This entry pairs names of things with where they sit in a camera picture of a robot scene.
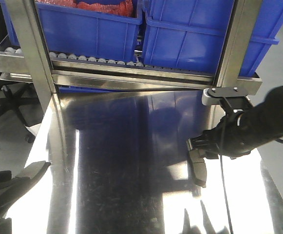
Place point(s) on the right blue plastic bin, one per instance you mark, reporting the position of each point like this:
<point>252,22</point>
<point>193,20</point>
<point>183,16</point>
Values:
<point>190,34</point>

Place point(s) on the stainless steel rack frame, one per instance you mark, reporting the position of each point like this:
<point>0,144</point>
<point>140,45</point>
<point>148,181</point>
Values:
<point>35,65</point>

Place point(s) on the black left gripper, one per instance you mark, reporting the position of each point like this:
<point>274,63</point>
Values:
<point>13,189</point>

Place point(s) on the left blue plastic bin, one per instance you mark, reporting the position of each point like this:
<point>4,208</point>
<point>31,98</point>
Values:
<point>70,29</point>

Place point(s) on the black office chair base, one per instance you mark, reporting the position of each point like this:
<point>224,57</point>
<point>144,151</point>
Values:
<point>12,102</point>

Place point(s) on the blue plastic bin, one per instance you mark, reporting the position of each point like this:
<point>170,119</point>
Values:
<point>190,34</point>
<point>70,29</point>

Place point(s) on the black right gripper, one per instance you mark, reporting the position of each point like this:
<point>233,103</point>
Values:
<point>239,133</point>

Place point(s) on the red mesh bag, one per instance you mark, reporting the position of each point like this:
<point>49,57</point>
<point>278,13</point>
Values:
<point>124,8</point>

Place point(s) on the brake pad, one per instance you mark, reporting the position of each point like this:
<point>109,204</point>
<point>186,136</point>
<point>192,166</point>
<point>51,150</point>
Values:
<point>196,163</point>

